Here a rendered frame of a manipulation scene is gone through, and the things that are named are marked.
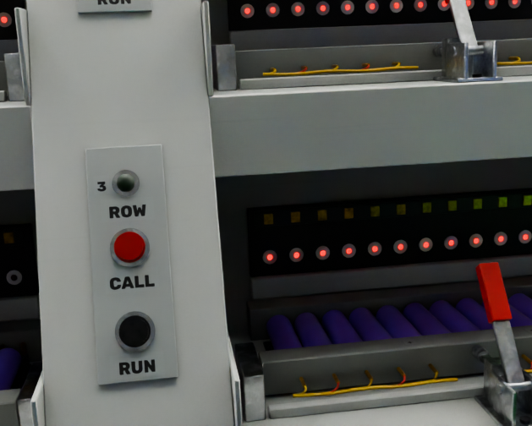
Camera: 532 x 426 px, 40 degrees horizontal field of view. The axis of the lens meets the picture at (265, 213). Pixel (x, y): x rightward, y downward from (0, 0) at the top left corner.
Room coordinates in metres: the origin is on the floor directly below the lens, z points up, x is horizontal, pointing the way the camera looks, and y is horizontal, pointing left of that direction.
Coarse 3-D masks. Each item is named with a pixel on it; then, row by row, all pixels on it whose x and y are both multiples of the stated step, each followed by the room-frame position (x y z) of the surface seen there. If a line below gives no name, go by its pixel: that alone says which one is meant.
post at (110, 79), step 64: (64, 0) 0.37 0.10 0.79; (192, 0) 0.38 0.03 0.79; (64, 64) 0.37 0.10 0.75; (128, 64) 0.38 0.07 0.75; (192, 64) 0.38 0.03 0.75; (64, 128) 0.37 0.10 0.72; (128, 128) 0.38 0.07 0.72; (192, 128) 0.38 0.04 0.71; (64, 192) 0.37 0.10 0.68; (192, 192) 0.38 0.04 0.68; (64, 256) 0.37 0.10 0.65; (192, 256) 0.38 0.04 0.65; (64, 320) 0.37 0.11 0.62; (192, 320) 0.38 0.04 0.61; (64, 384) 0.37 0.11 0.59; (128, 384) 0.38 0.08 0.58; (192, 384) 0.38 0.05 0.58
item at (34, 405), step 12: (0, 300) 0.53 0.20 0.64; (12, 300) 0.53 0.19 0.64; (24, 300) 0.53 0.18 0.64; (36, 300) 0.53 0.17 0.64; (0, 312) 0.53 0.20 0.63; (12, 312) 0.53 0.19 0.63; (24, 312) 0.53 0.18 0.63; (36, 312) 0.53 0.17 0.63; (36, 372) 0.44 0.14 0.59; (24, 384) 0.42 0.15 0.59; (36, 384) 0.42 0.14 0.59; (24, 396) 0.41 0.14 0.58; (36, 396) 0.36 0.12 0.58; (24, 408) 0.41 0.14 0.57; (36, 408) 0.35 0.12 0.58; (24, 420) 0.41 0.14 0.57; (36, 420) 0.36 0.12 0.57
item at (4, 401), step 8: (0, 392) 0.42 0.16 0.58; (8, 392) 0.42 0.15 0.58; (16, 392) 0.42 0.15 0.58; (0, 400) 0.41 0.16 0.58; (8, 400) 0.41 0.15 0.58; (16, 400) 0.41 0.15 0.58; (0, 408) 0.41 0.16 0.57; (8, 408) 0.41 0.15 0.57; (16, 408) 0.41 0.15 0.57; (0, 416) 0.41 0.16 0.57; (8, 416) 0.41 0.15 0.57; (16, 416) 0.41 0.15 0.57; (0, 424) 0.41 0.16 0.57; (8, 424) 0.41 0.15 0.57; (16, 424) 0.42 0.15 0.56
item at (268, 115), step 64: (256, 0) 0.55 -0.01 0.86; (320, 0) 0.56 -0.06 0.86; (384, 0) 0.56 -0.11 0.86; (448, 0) 0.43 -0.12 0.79; (512, 0) 0.58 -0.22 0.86; (256, 64) 0.45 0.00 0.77; (320, 64) 0.46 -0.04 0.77; (384, 64) 0.46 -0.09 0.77; (448, 64) 0.43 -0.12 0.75; (512, 64) 0.46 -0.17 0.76; (256, 128) 0.39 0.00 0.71; (320, 128) 0.40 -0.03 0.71; (384, 128) 0.40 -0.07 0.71; (448, 128) 0.41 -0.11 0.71; (512, 128) 0.41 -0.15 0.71
